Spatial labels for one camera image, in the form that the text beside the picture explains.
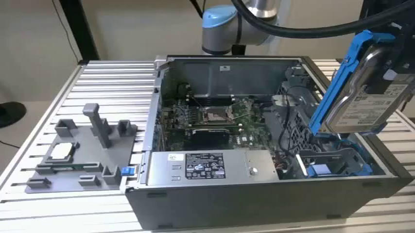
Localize hard disk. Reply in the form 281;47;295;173
307;29;415;135

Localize metal disk bay cage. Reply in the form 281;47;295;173
259;67;387;180

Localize blue empty disk carrier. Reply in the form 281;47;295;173
306;164;374;178

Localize black RAM slot bank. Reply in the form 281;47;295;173
191;96;237;106

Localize green motherboard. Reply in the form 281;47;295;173
159;97;279;152

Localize CPU socket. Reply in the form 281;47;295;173
201;105;237;123

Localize black graphics card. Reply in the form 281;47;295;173
186;128;231;150

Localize dark grey PC case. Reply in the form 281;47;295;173
119;54;415;230

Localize silver power supply unit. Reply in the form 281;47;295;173
145;150;281;186

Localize grey parts rack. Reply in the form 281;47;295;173
25;103;141;194

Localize green RAM stick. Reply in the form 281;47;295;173
38;164;101;170

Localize silver CPU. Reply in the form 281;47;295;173
51;143;77;160

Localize black round stand base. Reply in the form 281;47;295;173
0;101;27;129

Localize blue data wire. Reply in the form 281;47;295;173
335;134;363;158

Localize black wire in case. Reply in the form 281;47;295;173
279;96;295;156

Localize power supply wire bundle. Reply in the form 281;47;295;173
274;150;295;174

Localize black upright frame post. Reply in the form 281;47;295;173
58;0;101;61

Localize thin black wall cable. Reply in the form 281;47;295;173
51;0;82;65

